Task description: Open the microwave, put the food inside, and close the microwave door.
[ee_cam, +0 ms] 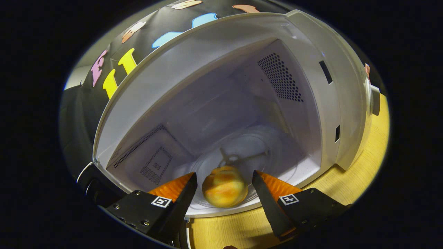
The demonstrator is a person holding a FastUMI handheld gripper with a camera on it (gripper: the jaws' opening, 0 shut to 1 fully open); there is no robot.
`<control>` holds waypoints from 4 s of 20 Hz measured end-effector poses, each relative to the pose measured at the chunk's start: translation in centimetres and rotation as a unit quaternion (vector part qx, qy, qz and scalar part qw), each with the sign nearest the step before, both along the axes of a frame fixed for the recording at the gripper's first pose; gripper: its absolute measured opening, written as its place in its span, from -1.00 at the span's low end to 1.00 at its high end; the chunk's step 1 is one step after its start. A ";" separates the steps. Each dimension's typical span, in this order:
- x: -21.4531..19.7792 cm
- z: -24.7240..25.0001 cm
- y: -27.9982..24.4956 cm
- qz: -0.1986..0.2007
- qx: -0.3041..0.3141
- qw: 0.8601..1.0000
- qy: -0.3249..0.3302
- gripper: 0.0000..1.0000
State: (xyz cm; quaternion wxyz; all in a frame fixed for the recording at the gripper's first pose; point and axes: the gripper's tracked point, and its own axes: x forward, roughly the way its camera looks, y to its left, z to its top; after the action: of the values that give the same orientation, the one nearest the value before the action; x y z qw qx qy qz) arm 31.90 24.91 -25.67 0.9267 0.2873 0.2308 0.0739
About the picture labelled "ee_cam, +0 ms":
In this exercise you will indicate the golden bread bun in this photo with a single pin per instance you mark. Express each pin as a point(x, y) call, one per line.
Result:
point(225, 188)

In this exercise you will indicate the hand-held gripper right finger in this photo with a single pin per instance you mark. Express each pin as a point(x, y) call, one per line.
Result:
point(270, 207)

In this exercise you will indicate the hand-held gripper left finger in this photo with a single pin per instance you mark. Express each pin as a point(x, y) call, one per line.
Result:
point(180, 207)

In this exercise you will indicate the white microwave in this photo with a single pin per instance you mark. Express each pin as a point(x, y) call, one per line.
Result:
point(207, 52)

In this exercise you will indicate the glass turntable plate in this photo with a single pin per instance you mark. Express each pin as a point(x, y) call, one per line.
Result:
point(273, 152)

